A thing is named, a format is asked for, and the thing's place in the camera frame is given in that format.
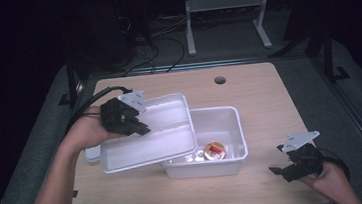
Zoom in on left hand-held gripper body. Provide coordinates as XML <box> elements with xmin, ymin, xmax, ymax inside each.
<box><xmin>98</xmin><ymin>89</ymin><xmax>150</xmax><ymax>140</ymax></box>

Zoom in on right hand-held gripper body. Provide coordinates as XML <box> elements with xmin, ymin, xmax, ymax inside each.
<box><xmin>278</xmin><ymin>130</ymin><xmax>328</xmax><ymax>184</ymax></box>

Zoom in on round clear jelly cup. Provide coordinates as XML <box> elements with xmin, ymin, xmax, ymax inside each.
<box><xmin>202</xmin><ymin>139</ymin><xmax>229</xmax><ymax>162</ymax></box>

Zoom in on white plastic storage box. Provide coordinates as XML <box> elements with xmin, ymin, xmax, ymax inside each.
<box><xmin>155</xmin><ymin>103</ymin><xmax>251</xmax><ymax>183</ymax></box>

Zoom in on person's right hand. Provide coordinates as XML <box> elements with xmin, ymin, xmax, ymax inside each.
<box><xmin>298</xmin><ymin>160</ymin><xmax>354</xmax><ymax>204</ymax></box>

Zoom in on person's left hand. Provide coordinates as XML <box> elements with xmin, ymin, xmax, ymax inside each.
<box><xmin>57</xmin><ymin>103</ymin><xmax>126</xmax><ymax>155</ymax></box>

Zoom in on white metal stand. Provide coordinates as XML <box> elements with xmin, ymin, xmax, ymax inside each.
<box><xmin>181</xmin><ymin>0</ymin><xmax>280</xmax><ymax>57</ymax></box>

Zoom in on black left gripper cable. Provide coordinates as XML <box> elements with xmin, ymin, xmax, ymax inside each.
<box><xmin>61</xmin><ymin>84</ymin><xmax>137</xmax><ymax>134</ymax></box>

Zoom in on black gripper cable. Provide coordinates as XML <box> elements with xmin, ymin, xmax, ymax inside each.
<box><xmin>318</xmin><ymin>145</ymin><xmax>352</xmax><ymax>184</ymax></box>
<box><xmin>61</xmin><ymin>84</ymin><xmax>137</xmax><ymax>134</ymax></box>

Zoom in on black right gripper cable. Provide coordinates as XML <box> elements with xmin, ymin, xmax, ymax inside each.
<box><xmin>318</xmin><ymin>145</ymin><xmax>352</xmax><ymax>184</ymax></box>

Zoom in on black frame post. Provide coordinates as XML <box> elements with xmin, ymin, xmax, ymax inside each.
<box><xmin>318</xmin><ymin>25</ymin><xmax>352</xmax><ymax>84</ymax></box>
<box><xmin>53</xmin><ymin>53</ymin><xmax>87</xmax><ymax>109</ymax></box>

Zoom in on black floor cables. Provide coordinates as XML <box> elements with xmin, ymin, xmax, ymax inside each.
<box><xmin>115</xmin><ymin>10</ymin><xmax>189</xmax><ymax>79</ymax></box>

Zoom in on round table cable hole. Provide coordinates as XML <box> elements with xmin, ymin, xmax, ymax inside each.
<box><xmin>213</xmin><ymin>75</ymin><xmax>227</xmax><ymax>86</ymax></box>

